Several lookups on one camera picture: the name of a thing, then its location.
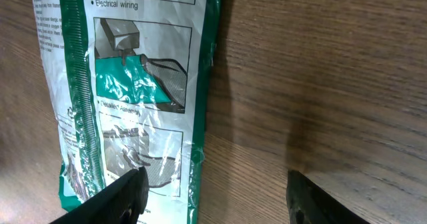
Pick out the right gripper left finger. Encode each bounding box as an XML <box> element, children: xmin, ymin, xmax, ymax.
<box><xmin>51</xmin><ymin>167</ymin><xmax>149</xmax><ymax>224</ymax></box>

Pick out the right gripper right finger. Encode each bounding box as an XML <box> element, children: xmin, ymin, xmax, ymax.
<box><xmin>286</xmin><ymin>170</ymin><xmax>368</xmax><ymax>224</ymax></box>

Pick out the green white 3M packet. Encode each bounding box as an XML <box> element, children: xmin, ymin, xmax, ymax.
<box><xmin>33</xmin><ymin>0</ymin><xmax>221</xmax><ymax>224</ymax></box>

